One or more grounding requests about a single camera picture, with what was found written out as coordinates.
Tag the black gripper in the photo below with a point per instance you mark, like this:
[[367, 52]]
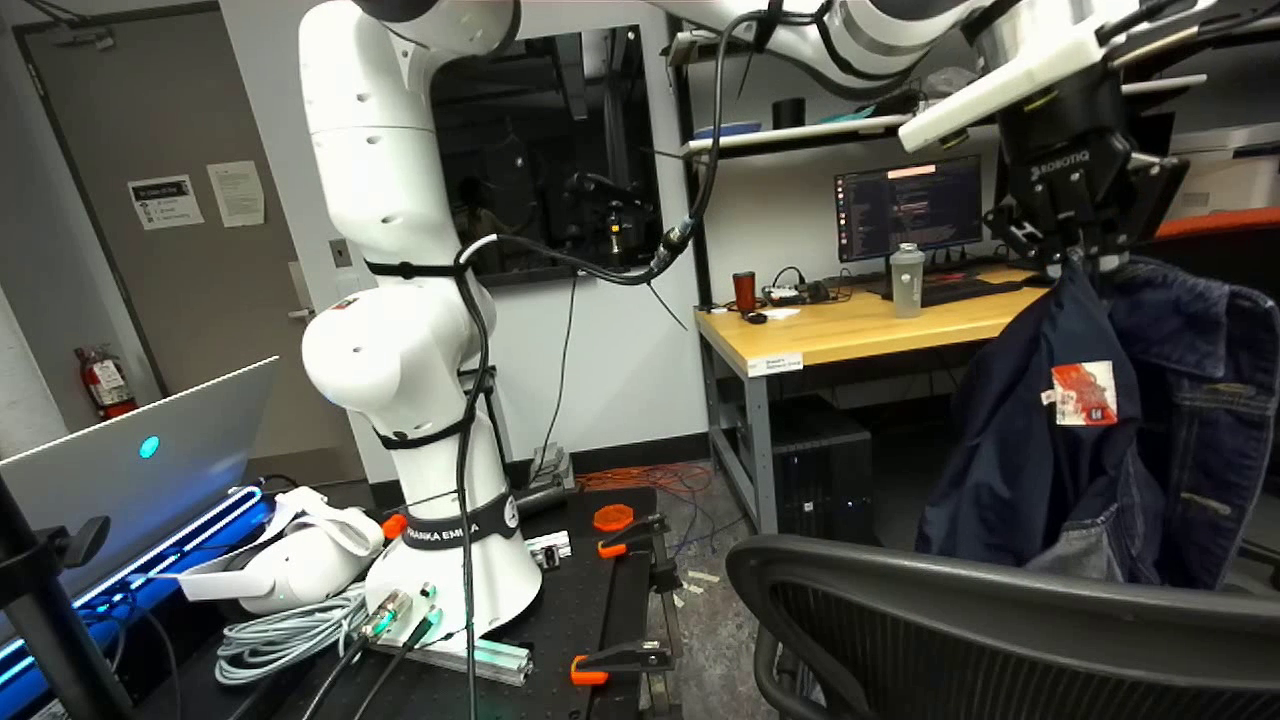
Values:
[[1080, 178]]

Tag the blue denim jeans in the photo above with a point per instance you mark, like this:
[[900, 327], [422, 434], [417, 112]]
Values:
[[1119, 429]]

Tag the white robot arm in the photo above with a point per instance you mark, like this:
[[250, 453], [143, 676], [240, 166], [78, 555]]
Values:
[[392, 351]]

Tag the black mesh office chair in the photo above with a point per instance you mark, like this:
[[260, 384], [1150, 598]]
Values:
[[872, 633]]

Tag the computer monitor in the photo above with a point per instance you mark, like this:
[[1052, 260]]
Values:
[[929, 206]]

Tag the grey bottle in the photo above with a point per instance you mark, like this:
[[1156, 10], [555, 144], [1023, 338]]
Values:
[[905, 278]]

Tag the red cup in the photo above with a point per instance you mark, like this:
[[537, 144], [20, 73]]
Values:
[[744, 292]]

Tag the wooden top workbench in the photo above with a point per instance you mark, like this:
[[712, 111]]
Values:
[[740, 362]]

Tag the dark window panel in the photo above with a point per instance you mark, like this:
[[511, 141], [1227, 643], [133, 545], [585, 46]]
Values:
[[548, 144]]

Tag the orange black clamp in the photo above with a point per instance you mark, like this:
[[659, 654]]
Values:
[[624, 540], [594, 671]]

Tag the grey door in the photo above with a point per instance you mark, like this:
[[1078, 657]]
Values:
[[165, 155]]

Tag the silver laptop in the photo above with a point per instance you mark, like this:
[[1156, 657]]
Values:
[[150, 470]]

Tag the red fire extinguisher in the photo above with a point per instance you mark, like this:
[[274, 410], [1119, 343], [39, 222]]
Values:
[[104, 384]]

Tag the wall shelf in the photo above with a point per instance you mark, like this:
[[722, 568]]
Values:
[[793, 139]]

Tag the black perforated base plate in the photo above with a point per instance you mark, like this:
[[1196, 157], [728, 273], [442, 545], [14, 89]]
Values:
[[585, 605]]

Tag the black camera tripod stand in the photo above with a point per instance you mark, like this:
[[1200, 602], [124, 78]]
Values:
[[50, 625]]

